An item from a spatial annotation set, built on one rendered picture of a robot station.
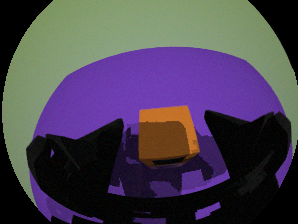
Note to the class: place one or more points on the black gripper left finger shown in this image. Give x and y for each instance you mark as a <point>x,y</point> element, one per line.
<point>93,154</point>

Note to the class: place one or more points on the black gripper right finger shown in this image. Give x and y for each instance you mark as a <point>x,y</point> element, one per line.
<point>236,138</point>

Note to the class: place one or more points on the orange block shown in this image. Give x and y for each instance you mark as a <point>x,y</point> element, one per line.
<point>166,136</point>

